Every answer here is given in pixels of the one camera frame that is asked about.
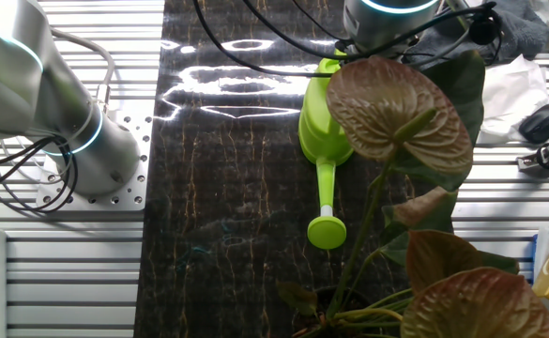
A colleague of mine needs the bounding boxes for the grey towel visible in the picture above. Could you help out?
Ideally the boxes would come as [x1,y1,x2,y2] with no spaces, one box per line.
[404,0,549,71]

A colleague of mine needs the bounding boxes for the black marble pattern mat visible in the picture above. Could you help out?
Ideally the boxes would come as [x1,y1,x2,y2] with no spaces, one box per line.
[132,0,458,338]

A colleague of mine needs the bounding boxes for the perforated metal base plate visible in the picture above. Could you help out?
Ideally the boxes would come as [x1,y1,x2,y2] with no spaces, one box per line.
[36,100,154,212]

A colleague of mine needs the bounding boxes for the grey base cable with connector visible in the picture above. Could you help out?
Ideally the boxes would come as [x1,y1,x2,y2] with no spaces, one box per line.
[51,27,116,115]

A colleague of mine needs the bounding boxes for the anthurium plant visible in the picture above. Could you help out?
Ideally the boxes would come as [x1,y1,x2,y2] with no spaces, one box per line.
[276,49,549,338]

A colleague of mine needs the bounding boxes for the lime green watering can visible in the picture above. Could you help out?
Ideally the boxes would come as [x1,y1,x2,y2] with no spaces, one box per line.
[297,46,356,251]

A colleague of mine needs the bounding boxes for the black base cable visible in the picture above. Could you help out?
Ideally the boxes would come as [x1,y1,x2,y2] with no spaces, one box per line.
[0,134,80,215]

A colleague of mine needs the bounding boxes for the white tissue paper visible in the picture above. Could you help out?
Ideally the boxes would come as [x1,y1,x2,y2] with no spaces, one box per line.
[478,54,549,146]

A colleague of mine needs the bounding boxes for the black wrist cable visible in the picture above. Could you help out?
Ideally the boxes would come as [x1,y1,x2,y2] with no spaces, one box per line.
[240,0,498,62]
[191,0,325,79]

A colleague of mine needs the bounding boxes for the black computer mouse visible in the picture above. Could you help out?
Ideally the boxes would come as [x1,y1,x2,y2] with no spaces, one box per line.
[518,103,549,145]

